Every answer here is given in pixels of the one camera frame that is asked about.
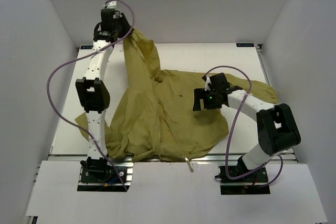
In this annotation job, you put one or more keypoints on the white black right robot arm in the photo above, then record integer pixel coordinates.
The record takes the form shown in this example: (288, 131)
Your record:
(277, 130)

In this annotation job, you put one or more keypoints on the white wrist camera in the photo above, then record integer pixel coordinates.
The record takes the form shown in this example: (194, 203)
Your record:
(110, 5)
(207, 83)

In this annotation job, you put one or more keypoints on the blue label sticker corner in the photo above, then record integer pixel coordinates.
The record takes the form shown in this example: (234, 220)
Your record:
(245, 44)
(86, 47)

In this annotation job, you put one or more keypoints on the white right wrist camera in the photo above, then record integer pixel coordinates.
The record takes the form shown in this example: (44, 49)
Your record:
(207, 83)

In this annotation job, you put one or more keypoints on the blue label sticker right corner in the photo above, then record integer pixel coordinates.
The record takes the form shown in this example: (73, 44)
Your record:
(245, 44)

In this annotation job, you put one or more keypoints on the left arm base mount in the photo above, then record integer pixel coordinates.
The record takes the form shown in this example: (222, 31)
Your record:
(98, 175)

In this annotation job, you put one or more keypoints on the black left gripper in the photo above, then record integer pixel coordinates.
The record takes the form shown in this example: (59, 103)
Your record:
(123, 20)

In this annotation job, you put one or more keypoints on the aluminium table front rail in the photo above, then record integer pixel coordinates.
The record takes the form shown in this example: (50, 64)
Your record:
(287, 157)

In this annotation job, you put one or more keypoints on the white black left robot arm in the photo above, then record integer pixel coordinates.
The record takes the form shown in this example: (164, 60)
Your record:
(92, 92)

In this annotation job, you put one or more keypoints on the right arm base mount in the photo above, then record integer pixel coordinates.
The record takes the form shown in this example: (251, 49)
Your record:
(253, 184)

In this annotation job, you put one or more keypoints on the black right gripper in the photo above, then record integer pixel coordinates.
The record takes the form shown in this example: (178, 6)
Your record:
(200, 93)

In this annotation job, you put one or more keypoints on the blue label sticker left corner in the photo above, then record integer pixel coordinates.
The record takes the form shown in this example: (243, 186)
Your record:
(86, 47)

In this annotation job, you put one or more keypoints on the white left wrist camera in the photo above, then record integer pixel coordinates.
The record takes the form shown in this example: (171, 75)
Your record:
(110, 5)

